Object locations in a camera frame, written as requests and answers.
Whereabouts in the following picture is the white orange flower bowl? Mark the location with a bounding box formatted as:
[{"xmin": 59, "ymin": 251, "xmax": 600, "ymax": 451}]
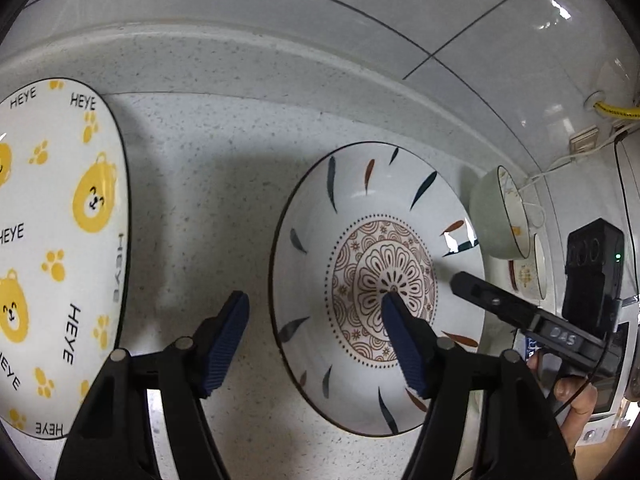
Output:
[{"xmin": 508, "ymin": 234, "xmax": 548, "ymax": 301}]

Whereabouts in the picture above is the mandala pattern deep plate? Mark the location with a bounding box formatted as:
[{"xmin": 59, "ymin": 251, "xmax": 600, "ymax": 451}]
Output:
[{"xmin": 269, "ymin": 141, "xmax": 484, "ymax": 438}]

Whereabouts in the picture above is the pale green ribbed bowl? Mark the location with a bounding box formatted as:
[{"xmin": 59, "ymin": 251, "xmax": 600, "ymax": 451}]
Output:
[{"xmin": 469, "ymin": 166, "xmax": 532, "ymax": 260}]

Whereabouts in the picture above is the yellow bear plate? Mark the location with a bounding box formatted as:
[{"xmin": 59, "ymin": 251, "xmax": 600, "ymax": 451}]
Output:
[{"xmin": 1, "ymin": 78, "xmax": 130, "ymax": 440}]

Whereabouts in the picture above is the person's right hand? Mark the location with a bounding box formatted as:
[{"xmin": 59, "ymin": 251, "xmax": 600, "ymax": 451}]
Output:
[{"xmin": 553, "ymin": 377, "xmax": 598, "ymax": 454}]

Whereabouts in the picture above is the black power cable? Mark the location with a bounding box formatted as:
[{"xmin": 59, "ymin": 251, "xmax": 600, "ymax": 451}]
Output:
[{"xmin": 612, "ymin": 131, "xmax": 640, "ymax": 306}]

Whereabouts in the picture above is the white power cable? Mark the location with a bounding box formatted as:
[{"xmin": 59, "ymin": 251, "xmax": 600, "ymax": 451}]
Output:
[{"xmin": 516, "ymin": 123, "xmax": 640, "ymax": 231}]

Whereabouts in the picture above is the beige wall socket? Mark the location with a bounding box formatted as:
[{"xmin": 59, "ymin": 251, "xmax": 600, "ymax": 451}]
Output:
[{"xmin": 570, "ymin": 126, "xmax": 599, "ymax": 155}]

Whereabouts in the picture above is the yellow gas hose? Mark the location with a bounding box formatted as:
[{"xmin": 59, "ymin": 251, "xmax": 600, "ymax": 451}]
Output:
[{"xmin": 591, "ymin": 101, "xmax": 640, "ymax": 122}]

